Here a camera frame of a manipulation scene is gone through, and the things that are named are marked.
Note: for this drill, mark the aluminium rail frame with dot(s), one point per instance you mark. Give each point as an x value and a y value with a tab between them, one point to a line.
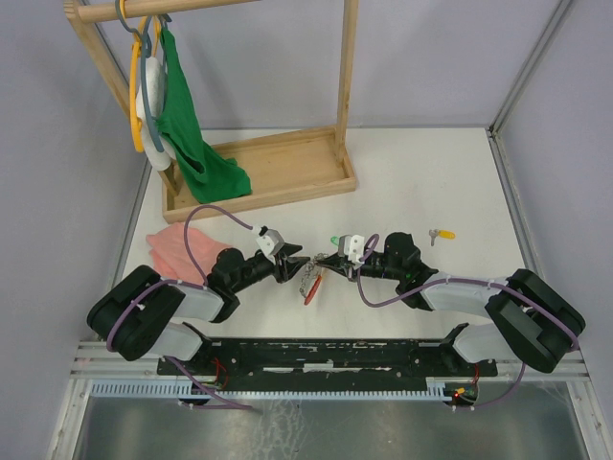
545	420

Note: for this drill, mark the wooden clothes rack frame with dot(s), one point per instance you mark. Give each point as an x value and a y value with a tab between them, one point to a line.
253	69

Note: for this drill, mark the grey hanger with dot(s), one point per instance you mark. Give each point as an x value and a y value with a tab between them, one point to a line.
147	86

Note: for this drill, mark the pink cloth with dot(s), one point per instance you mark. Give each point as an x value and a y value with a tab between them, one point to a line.
170	257

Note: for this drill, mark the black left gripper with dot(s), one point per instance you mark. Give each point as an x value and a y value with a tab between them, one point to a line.
293	264

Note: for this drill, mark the keyring bunch with coloured tags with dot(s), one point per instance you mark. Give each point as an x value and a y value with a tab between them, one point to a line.
312	278

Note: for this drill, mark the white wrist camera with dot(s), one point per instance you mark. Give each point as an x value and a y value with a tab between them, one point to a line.
351	247
269	241

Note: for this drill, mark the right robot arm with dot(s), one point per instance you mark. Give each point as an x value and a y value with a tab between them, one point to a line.
525	318

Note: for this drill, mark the green cloth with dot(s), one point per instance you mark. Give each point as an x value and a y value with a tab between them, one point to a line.
208	176

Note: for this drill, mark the yellow hanger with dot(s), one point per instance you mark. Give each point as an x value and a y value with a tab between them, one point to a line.
145	43

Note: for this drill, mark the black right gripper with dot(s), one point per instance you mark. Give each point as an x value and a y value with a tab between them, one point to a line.
335	262

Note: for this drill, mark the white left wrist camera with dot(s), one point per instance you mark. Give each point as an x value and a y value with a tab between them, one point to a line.
269	241

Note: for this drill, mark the yellow tag key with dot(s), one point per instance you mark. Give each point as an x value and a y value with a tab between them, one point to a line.
437	234

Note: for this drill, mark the white cable duct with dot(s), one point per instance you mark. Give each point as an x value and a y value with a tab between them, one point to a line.
185	390

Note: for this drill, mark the wooden rack base tray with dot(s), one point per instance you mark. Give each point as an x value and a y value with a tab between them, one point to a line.
290	167

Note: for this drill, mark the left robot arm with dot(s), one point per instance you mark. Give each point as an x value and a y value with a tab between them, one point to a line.
134	318

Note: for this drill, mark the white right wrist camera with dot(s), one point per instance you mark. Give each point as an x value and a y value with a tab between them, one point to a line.
351	247

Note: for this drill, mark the white cloth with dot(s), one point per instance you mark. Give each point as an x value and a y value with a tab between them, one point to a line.
149	104

